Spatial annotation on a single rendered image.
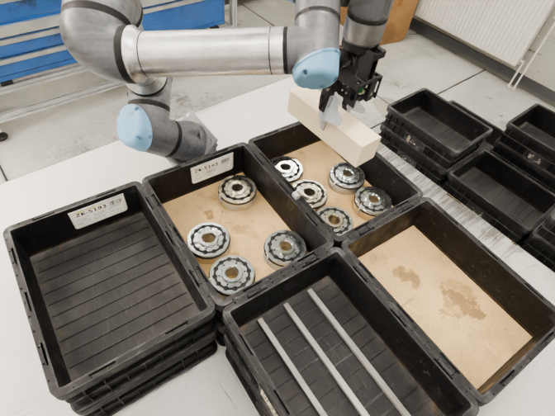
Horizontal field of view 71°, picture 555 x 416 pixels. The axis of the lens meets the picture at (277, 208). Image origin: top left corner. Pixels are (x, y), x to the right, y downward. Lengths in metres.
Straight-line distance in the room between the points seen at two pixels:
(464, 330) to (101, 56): 0.91
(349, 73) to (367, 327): 0.54
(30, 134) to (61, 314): 1.96
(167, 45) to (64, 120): 2.17
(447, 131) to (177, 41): 1.62
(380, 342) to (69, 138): 2.23
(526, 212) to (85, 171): 1.82
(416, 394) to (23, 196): 1.18
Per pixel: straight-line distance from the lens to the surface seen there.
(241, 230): 1.00
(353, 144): 0.87
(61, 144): 2.67
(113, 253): 1.01
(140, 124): 1.11
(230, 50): 0.68
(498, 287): 1.06
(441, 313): 1.00
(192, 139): 1.21
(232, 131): 1.48
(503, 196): 2.09
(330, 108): 0.87
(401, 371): 0.91
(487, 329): 1.04
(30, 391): 1.06
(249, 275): 0.90
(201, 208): 1.05
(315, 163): 1.19
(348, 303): 0.93
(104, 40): 0.75
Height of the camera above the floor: 1.64
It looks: 50 degrees down
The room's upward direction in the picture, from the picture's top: 8 degrees clockwise
